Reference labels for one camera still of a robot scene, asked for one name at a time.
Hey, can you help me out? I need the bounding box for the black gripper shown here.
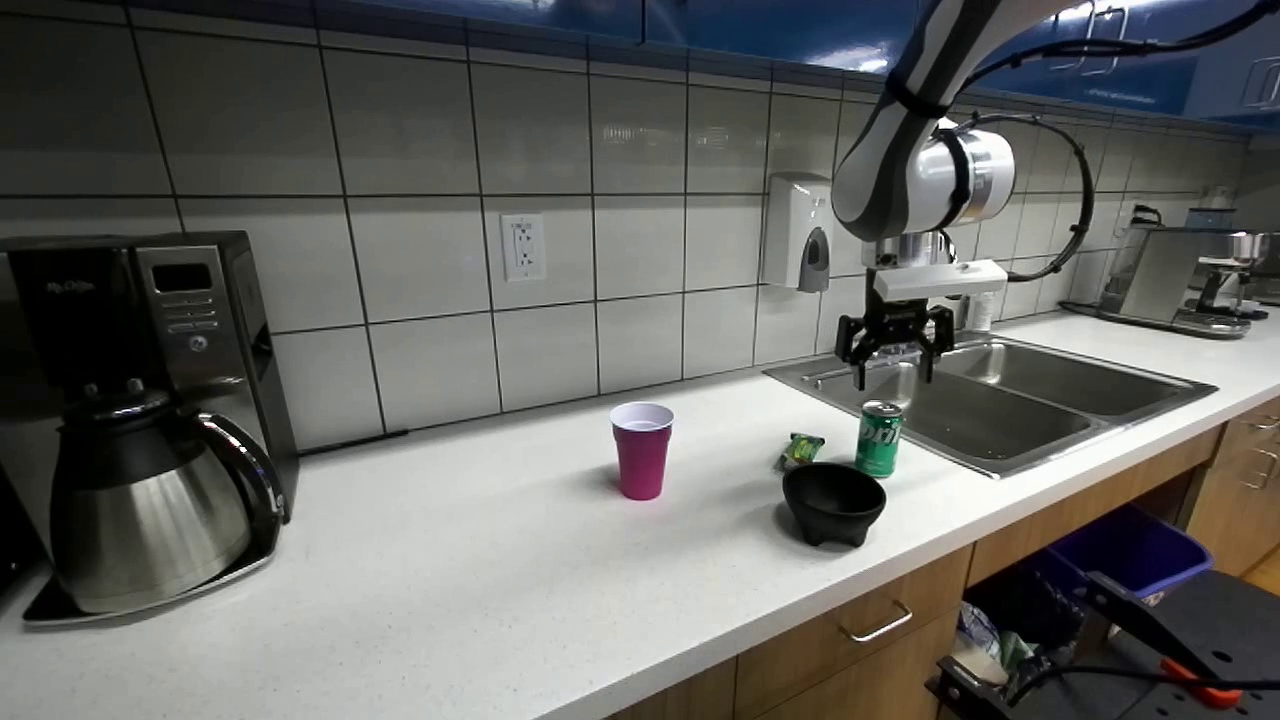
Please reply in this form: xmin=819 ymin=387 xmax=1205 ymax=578
xmin=833 ymin=293 xmax=958 ymax=397

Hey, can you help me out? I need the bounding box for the stainless steel double sink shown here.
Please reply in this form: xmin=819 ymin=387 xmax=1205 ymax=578
xmin=766 ymin=330 xmax=1219 ymax=478

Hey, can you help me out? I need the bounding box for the chrome sink faucet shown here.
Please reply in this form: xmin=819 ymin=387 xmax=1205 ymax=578
xmin=851 ymin=301 xmax=966 ymax=367

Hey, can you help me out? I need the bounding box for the black cable on cart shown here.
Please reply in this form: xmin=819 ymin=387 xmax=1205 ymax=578
xmin=1005 ymin=650 xmax=1280 ymax=712

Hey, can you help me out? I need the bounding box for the white wall soap dispenser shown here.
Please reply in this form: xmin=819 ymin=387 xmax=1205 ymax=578
xmin=758 ymin=177 xmax=847 ymax=297

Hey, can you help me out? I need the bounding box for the black bowl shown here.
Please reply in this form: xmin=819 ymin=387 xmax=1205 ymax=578
xmin=780 ymin=461 xmax=893 ymax=551

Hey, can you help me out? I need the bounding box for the silver espresso machine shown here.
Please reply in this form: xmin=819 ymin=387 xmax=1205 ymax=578
xmin=1059 ymin=196 xmax=1280 ymax=344

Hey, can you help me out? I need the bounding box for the pink plastic cup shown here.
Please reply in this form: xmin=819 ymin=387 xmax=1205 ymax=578
xmin=608 ymin=400 xmax=680 ymax=505

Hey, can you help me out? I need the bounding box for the green soda can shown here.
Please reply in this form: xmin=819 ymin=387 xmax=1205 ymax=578
xmin=851 ymin=397 xmax=908 ymax=485

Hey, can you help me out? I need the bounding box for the white wall power outlet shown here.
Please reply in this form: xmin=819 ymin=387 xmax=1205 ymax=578
xmin=500 ymin=210 xmax=552 ymax=289

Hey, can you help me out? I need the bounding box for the black drip coffee maker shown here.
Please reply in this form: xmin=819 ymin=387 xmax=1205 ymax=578
xmin=0 ymin=226 xmax=304 ymax=632

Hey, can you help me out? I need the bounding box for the wooden base cabinet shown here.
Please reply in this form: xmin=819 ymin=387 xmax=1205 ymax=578
xmin=602 ymin=397 xmax=1280 ymax=720

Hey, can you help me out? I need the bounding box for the black cart top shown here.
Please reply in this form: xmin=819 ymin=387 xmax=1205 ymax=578
xmin=926 ymin=567 xmax=1280 ymax=720

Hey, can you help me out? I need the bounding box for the blue upper cabinet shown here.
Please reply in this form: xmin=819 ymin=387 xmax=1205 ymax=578
xmin=314 ymin=0 xmax=1280 ymax=132

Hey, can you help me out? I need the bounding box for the stainless steel coffee carafe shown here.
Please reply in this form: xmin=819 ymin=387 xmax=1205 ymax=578
xmin=46 ymin=387 xmax=293 ymax=621

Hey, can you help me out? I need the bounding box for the blue plastic bin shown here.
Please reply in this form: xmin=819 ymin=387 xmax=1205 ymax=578
xmin=1044 ymin=505 xmax=1216 ymax=602

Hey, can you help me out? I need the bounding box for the black trash bag bin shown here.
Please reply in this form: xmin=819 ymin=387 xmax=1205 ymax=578
xmin=952 ymin=551 xmax=1112 ymax=696

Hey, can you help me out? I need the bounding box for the orange handled black tool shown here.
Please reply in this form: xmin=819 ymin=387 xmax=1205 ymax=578
xmin=1083 ymin=573 xmax=1253 ymax=712

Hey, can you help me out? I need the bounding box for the metal drawer handle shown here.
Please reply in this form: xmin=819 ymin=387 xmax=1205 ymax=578
xmin=839 ymin=594 xmax=919 ymax=650

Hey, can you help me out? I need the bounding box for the clear dish soap bottle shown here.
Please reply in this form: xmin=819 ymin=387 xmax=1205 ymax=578
xmin=964 ymin=282 xmax=1006 ymax=336

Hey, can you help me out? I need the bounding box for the small green snack packet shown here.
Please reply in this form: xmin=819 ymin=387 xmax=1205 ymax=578
xmin=775 ymin=427 xmax=833 ymax=475

